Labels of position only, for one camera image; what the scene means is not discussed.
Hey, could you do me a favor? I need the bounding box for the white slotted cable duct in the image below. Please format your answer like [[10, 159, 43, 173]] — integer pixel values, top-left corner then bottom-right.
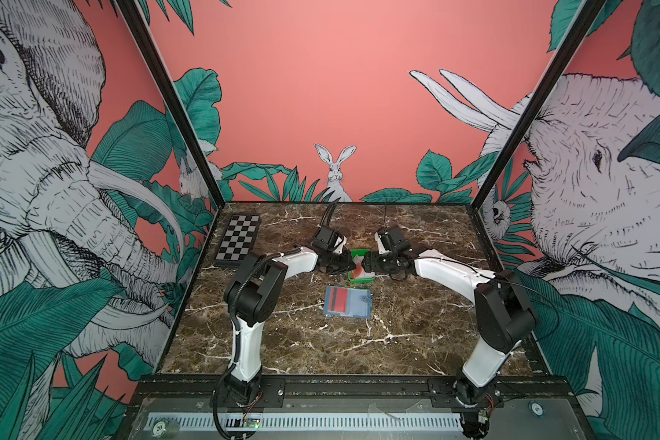
[[143, 412, 462, 436]]

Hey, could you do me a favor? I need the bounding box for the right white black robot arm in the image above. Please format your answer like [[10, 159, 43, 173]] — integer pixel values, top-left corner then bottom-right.
[[362, 227, 538, 406]]

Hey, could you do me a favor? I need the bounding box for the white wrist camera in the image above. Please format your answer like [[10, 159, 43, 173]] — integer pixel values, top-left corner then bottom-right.
[[335, 236, 347, 254], [374, 232, 389, 255]]

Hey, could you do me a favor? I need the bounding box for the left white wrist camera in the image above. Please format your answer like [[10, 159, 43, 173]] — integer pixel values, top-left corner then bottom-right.
[[335, 236, 347, 254]]

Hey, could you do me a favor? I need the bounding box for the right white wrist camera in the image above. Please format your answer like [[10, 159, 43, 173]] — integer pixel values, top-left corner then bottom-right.
[[374, 232, 389, 255]]

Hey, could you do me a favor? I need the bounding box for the white red credit card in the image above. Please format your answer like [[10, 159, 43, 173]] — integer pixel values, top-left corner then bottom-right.
[[351, 258, 366, 280], [328, 288, 348, 314]]

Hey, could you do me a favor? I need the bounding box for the black white checkerboard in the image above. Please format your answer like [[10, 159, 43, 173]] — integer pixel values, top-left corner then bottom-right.
[[214, 213, 261, 268]]

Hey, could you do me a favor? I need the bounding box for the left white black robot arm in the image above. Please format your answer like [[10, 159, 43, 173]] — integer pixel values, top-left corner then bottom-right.
[[223, 225, 354, 400]]

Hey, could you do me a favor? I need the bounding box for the blue card holder wallet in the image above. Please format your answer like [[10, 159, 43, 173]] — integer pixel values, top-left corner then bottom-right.
[[324, 287, 372, 319]]

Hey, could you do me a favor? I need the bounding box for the left black frame post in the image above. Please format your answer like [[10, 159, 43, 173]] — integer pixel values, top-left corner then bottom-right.
[[115, 0, 226, 208]]

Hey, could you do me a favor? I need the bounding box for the black front mounting rail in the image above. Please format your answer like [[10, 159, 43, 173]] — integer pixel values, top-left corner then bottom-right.
[[130, 374, 574, 410]]

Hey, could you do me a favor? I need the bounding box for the right black frame post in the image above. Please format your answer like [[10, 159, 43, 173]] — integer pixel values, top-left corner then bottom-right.
[[470, 0, 606, 210]]

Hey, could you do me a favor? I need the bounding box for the green card tray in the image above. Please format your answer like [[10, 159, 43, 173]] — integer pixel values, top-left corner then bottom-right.
[[348, 249, 376, 283]]

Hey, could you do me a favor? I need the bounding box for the black frame post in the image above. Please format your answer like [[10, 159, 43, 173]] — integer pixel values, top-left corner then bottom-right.
[[115, 0, 226, 208], [470, 0, 606, 210]]

